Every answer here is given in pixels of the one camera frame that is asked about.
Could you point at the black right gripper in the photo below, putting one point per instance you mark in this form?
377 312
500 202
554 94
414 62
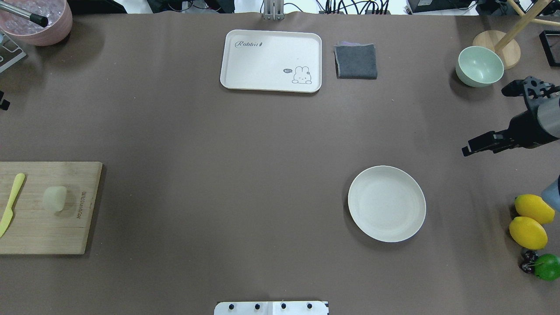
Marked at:
526 129

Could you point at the cream round plate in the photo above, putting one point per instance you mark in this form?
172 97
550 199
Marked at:
387 204

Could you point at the pale white bun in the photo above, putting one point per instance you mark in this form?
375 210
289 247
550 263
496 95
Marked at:
54 198

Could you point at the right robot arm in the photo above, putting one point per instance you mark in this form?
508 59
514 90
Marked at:
537 126

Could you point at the cream rabbit tray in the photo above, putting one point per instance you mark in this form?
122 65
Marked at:
272 61

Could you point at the yellow lemon upper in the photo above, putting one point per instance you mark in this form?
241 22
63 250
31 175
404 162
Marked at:
533 206

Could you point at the yellow lemon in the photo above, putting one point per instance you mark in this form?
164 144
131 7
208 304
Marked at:
533 206
528 233

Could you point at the green bowl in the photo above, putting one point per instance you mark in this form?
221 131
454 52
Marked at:
478 67

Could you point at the yellow lemon lower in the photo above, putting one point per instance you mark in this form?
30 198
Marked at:
528 233

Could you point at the wooden cup tree stand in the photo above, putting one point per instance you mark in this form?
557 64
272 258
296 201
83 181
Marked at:
504 44

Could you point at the dark cherry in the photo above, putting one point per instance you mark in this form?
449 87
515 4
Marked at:
528 263

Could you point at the green lime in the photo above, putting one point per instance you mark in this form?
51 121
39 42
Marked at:
547 267

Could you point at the grey folded cloth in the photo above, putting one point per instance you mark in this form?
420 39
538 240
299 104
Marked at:
356 61

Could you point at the pink bowl of ice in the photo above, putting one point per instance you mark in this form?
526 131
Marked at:
58 13

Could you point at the bamboo cutting board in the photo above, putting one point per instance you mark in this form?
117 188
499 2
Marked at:
36 230

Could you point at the yellow plastic knife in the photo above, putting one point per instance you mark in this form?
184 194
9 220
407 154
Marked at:
8 212

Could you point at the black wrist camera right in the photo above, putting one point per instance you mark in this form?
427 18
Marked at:
537 93

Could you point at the black picture frame tray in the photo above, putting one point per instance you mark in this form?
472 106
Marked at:
550 41

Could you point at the aluminium frame post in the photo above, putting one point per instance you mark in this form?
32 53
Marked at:
273 10

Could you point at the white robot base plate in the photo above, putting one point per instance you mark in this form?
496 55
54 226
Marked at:
272 308

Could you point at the metal ice tongs handle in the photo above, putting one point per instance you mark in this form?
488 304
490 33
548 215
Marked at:
25 14

